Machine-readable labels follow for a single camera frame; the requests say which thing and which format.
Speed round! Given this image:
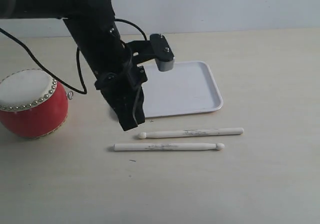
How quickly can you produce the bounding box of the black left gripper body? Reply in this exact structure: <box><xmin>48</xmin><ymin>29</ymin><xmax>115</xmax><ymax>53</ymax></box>
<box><xmin>94</xmin><ymin>65</ymin><xmax>148</xmax><ymax>109</ymax></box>

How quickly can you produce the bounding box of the white wooden drumstick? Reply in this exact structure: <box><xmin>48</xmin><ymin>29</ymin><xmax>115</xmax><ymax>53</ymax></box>
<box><xmin>137</xmin><ymin>128</ymin><xmax>244</xmax><ymax>139</ymax></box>
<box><xmin>113</xmin><ymin>143</ymin><xmax>225</xmax><ymax>151</ymax></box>

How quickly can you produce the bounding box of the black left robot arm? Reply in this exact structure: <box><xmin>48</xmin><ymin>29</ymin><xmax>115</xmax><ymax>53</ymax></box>
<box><xmin>0</xmin><ymin>0</ymin><xmax>147</xmax><ymax>131</ymax></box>

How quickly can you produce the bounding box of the red small drum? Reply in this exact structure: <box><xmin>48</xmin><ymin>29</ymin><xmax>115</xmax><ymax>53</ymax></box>
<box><xmin>0</xmin><ymin>69</ymin><xmax>74</xmax><ymax>138</ymax></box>

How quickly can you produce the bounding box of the white plastic tray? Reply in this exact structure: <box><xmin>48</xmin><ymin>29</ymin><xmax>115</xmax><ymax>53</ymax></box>
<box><xmin>142</xmin><ymin>61</ymin><xmax>224</xmax><ymax>118</ymax></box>

